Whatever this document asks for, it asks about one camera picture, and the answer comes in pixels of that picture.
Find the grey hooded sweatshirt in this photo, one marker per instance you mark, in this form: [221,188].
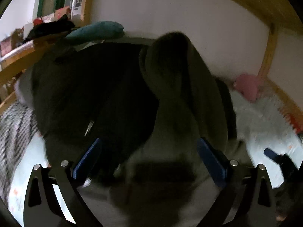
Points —
[165,183]

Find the black jacket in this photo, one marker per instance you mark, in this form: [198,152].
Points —
[101,92]

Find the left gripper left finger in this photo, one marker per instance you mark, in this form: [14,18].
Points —
[52,198]

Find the clothes pile on rail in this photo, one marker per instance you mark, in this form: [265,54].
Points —
[61,25]

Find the black white striped blanket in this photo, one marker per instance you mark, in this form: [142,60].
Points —
[18,126]

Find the teal pillow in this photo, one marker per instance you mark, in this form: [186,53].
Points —
[105,30]

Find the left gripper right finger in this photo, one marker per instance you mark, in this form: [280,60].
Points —
[246,197]

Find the pink plush toy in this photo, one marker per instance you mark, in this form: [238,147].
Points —
[249,86]

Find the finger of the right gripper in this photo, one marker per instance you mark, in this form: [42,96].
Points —
[272,155]

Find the daisy print bed sheet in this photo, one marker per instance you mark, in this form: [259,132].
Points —
[260,125]

